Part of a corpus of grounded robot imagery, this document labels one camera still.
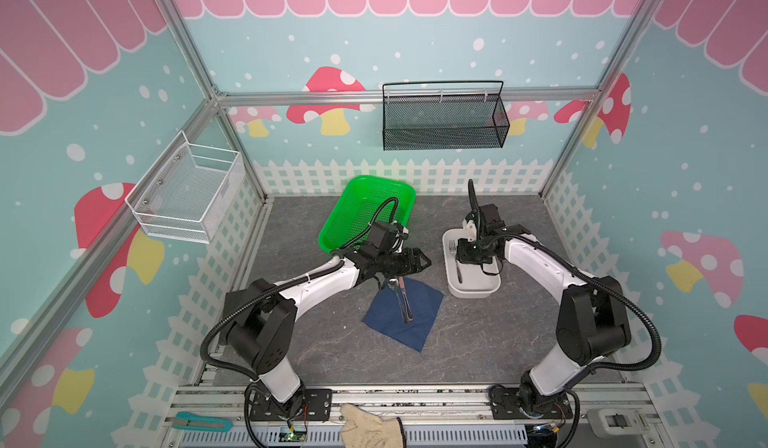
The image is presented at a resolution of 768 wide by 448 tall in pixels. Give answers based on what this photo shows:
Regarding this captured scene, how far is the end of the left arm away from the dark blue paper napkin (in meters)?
0.18

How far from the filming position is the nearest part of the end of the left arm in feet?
2.14

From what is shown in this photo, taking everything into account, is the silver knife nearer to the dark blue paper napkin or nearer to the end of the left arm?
the dark blue paper napkin

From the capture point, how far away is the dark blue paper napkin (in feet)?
2.86
